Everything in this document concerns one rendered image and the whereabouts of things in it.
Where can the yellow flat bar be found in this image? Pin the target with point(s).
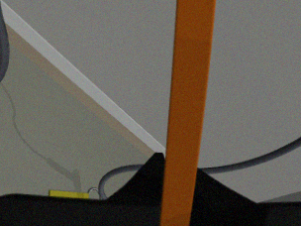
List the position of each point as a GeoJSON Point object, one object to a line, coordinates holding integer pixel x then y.
{"type": "Point", "coordinates": [70, 194]}

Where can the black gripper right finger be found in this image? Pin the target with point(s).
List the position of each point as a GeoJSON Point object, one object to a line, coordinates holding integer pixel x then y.
{"type": "Point", "coordinates": [216, 205]}

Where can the orange-brown handle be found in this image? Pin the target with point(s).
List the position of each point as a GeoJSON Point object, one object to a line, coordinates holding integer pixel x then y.
{"type": "Point", "coordinates": [194, 23]}

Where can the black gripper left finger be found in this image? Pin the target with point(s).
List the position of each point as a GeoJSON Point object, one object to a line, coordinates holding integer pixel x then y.
{"type": "Point", "coordinates": [137, 203]}

